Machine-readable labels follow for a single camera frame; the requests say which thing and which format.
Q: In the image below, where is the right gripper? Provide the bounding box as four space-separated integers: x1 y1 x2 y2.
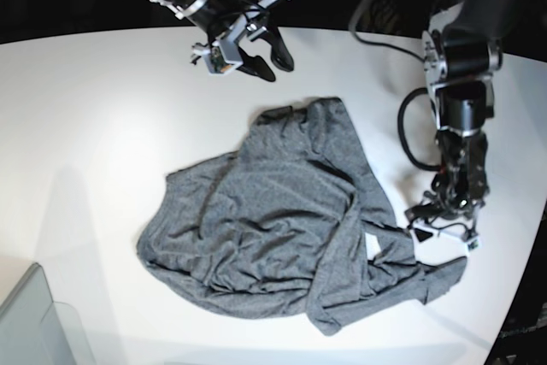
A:
189 0 295 82

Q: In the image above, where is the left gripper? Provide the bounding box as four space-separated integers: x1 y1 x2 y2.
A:
404 193 485 245

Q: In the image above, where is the grey t-shirt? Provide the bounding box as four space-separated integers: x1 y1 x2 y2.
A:
136 97 467 336

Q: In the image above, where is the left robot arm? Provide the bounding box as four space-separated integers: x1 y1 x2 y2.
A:
397 0 527 250

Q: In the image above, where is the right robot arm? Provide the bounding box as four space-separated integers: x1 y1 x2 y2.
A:
148 0 295 82

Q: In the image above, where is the translucent grey tray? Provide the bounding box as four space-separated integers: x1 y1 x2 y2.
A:
1 263 97 364

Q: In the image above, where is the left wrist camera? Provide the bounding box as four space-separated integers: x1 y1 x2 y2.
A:
462 233 481 256

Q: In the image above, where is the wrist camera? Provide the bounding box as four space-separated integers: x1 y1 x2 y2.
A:
206 46 239 76
462 233 481 256

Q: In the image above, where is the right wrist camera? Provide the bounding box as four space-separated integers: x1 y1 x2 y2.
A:
206 46 239 76

